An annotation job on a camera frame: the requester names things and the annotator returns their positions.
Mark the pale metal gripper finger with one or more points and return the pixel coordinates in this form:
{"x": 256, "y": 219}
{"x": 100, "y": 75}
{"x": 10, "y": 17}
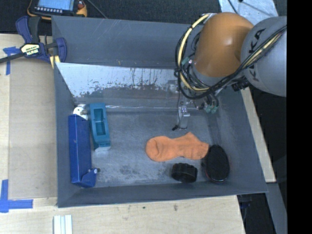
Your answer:
{"x": 181, "y": 121}
{"x": 186, "y": 119}

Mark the orange sock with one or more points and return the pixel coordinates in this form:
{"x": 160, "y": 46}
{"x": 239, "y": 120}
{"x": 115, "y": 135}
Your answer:
{"x": 170, "y": 149}

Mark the black oval case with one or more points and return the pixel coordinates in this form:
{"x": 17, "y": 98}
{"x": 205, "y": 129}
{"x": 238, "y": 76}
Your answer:
{"x": 217, "y": 163}

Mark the teal plastic holder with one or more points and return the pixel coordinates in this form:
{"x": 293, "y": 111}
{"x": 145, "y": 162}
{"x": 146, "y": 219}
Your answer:
{"x": 99, "y": 125}

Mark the grey metal bin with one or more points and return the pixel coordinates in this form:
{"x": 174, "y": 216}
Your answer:
{"x": 136, "y": 43}

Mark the white round knob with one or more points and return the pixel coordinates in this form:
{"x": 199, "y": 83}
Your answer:
{"x": 79, "y": 111}

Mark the blue long box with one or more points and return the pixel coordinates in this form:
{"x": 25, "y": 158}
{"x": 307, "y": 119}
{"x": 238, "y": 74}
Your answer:
{"x": 78, "y": 147}

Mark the pale wood board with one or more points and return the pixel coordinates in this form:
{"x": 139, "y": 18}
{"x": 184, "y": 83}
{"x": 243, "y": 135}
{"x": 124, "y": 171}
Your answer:
{"x": 31, "y": 130}

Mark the black cylinder on white bracket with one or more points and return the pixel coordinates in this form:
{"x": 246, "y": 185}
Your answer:
{"x": 240, "y": 85}

